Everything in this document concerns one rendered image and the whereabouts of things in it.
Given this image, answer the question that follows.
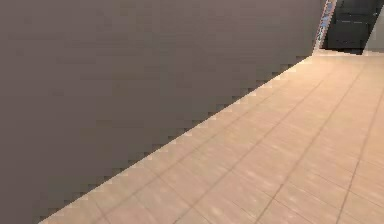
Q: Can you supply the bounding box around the black cabinet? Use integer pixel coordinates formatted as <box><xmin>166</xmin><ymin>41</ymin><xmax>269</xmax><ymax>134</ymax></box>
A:
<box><xmin>322</xmin><ymin>0</ymin><xmax>384</xmax><ymax>56</ymax></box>

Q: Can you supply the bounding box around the framed blue wall picture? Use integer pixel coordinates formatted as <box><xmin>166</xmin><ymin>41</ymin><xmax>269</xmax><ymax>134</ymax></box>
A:
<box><xmin>313</xmin><ymin>0</ymin><xmax>338</xmax><ymax>51</ymax></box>

